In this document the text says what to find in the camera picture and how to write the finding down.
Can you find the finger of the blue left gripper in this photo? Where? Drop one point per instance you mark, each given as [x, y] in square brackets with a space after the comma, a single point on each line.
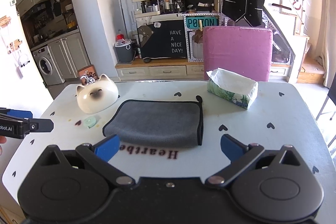
[16, 113]

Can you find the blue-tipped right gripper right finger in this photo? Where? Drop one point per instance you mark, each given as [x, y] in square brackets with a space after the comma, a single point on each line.
[241, 156]

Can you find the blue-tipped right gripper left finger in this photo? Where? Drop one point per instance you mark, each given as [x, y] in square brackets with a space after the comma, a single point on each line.
[97, 156]

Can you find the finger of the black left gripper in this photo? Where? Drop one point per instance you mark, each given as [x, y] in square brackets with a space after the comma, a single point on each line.
[41, 125]

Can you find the person's hand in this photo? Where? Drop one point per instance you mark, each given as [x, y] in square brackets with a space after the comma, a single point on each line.
[3, 140]

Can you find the washing machine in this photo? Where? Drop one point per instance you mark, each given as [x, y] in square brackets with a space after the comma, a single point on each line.
[47, 66]

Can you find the cat face ceramic bowl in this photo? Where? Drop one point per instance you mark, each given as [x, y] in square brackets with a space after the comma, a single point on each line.
[97, 96]

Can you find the green floral tissue box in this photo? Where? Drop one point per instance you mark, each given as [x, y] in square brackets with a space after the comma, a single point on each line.
[235, 88]

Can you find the folded grey towel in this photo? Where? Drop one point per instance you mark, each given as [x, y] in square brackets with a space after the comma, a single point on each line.
[172, 124]

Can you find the orange framed picture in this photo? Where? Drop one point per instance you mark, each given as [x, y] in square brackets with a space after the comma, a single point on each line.
[87, 71]

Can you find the pink chair back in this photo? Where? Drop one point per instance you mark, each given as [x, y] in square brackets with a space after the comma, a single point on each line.
[244, 50]

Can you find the grey trash bin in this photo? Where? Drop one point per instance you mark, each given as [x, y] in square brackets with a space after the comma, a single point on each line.
[124, 49]

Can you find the low wooden drawer bench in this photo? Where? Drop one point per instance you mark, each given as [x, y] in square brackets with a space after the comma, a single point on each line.
[160, 69]

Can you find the black cabinet with white text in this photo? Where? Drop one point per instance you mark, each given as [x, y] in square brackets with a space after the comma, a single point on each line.
[163, 39]

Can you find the teal potion sign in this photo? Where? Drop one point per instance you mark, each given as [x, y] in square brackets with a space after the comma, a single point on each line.
[198, 22]

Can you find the cream tiered storage rack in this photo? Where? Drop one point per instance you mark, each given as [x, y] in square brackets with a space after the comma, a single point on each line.
[144, 8]

